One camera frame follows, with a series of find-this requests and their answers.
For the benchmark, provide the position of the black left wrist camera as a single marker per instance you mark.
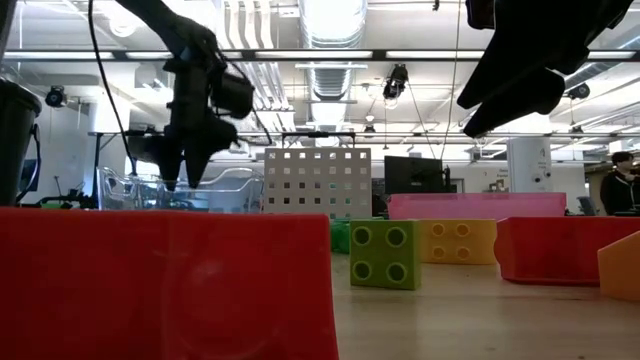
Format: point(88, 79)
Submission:
point(234, 97)

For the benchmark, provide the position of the white perforated basket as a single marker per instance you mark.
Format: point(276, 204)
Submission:
point(280, 163)

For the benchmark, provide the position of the black ceiling spotlight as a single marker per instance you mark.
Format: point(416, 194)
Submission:
point(55, 96)
point(580, 91)
point(395, 82)
point(482, 126)

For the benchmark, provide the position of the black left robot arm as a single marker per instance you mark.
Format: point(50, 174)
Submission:
point(180, 30)

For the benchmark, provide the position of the small yellow toy brick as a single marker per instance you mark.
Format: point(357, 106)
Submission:
point(482, 245)

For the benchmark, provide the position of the red two-stud toy block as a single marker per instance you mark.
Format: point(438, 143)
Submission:
point(550, 250)
point(150, 290)

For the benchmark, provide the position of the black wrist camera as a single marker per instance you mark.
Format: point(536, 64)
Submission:
point(234, 97)
point(480, 12)

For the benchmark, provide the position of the small green background object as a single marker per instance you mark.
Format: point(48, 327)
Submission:
point(50, 204)

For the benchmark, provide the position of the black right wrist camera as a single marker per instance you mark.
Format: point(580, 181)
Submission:
point(480, 12)

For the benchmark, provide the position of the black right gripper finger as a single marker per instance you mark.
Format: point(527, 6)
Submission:
point(500, 70)
point(525, 105)

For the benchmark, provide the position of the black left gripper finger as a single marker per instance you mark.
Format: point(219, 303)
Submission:
point(171, 167)
point(197, 162)

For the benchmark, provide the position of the person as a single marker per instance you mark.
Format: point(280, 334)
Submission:
point(620, 195)

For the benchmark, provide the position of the short green toy block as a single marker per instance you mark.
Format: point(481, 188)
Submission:
point(340, 237)

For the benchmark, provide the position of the orange sloped toy block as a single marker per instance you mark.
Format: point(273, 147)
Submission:
point(622, 275)

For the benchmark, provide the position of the small lime green toy brick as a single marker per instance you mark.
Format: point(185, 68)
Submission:
point(378, 254)

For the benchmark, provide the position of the silver ceiling duct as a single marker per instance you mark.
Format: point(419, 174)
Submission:
point(332, 30)

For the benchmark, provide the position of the pink plastic tray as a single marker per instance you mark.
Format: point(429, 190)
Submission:
point(475, 206)

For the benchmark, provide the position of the black overhead light bar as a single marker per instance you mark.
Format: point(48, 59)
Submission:
point(380, 55)

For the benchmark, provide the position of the black monitor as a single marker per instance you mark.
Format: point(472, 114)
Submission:
point(410, 175)

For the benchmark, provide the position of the clear plastic bin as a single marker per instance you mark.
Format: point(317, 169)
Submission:
point(115, 192)

